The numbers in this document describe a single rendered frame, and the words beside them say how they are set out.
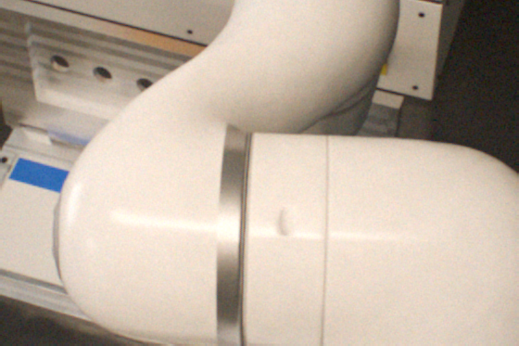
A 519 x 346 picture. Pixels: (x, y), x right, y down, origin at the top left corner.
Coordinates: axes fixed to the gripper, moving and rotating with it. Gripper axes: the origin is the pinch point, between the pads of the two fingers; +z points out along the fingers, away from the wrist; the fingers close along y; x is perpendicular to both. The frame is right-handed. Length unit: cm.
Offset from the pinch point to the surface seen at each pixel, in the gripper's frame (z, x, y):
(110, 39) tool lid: -18.5, 11.9, -24.4
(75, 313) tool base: 4.0, -6.3, -22.5
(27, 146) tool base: 0.7, 10.3, -36.1
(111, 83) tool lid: -11.2, 12.5, -25.4
